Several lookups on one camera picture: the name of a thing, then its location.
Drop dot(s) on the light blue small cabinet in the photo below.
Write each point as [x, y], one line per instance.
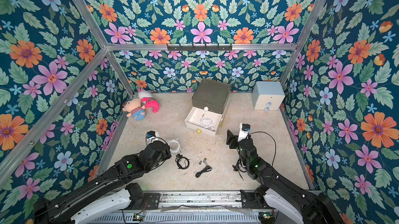
[267, 95]

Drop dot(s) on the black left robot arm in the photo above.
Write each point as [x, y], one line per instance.
[130, 167]

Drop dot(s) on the black hook rail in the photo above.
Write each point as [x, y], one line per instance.
[199, 47]

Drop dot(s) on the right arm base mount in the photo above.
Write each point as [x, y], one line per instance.
[254, 199]

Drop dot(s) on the white earphones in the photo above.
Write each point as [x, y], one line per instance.
[174, 146]
[206, 123]

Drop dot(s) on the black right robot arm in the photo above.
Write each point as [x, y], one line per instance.
[276, 191]

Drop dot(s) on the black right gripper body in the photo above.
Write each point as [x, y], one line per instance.
[234, 141]

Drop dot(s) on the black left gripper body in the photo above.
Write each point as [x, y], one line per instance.
[164, 156]

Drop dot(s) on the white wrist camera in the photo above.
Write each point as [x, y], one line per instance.
[244, 131]
[151, 136]

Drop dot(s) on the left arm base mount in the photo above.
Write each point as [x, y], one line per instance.
[140, 200]

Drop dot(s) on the black earphones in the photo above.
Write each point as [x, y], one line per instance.
[206, 169]
[182, 162]
[238, 167]

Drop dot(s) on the grey top drawer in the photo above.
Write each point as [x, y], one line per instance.
[213, 106]

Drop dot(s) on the white drawer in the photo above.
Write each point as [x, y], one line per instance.
[192, 121]

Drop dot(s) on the three-drawer mini cabinet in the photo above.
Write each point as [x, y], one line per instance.
[212, 90]

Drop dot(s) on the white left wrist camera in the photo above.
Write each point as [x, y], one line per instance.
[151, 136]

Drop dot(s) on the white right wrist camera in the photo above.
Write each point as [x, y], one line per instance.
[244, 131]

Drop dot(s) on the pink white plush toy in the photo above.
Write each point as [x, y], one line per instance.
[148, 100]

